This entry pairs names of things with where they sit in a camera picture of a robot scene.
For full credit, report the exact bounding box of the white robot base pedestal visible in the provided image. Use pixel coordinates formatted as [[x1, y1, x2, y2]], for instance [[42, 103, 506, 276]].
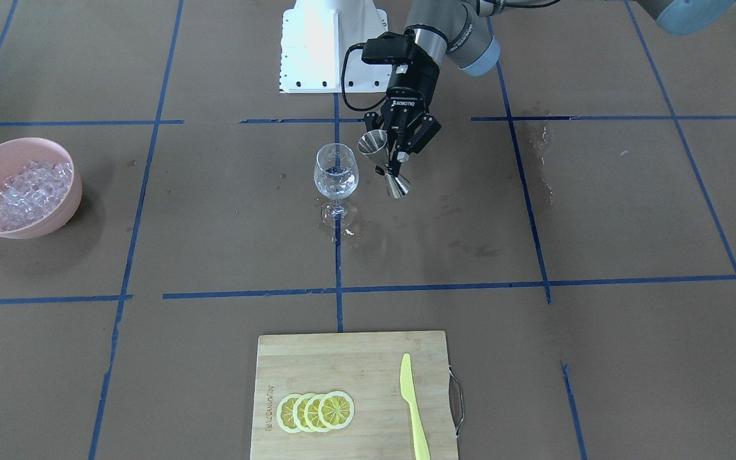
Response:
[[279, 1, 391, 94]]

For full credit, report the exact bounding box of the yellow plastic knife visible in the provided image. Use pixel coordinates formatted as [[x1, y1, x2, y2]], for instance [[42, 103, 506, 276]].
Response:
[[398, 353, 431, 459]]

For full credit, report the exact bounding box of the black camera cable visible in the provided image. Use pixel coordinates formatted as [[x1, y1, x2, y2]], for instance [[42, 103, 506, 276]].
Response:
[[341, 42, 388, 113]]

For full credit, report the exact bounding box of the steel double jigger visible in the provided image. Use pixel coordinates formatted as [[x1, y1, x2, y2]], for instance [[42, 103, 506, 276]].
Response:
[[357, 129, 411, 199]]

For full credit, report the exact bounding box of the clear wine glass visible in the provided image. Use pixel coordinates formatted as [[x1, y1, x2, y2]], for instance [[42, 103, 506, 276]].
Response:
[[314, 143, 359, 228]]

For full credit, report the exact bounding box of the pile of clear ice cubes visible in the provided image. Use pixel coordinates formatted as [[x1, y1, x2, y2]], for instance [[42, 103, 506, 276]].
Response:
[[0, 161, 73, 232]]

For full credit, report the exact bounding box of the lemon slice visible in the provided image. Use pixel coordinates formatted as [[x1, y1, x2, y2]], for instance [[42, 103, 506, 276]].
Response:
[[318, 390, 355, 430], [303, 394, 331, 432], [292, 393, 317, 432], [277, 394, 303, 434]]

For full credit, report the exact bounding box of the bamboo cutting board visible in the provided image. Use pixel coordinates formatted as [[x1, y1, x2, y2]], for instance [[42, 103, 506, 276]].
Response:
[[249, 331, 459, 459]]

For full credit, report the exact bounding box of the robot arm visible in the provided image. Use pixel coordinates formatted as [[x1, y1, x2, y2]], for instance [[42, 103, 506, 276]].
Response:
[[351, 1, 554, 175]]

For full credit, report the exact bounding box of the pink bowl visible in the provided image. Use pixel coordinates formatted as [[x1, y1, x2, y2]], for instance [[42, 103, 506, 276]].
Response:
[[0, 137, 82, 239]]

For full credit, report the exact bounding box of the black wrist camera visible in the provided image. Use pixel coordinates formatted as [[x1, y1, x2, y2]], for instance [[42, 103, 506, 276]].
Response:
[[360, 33, 417, 65]]

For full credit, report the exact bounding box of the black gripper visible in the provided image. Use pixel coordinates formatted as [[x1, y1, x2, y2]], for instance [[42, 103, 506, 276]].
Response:
[[364, 50, 441, 163]]

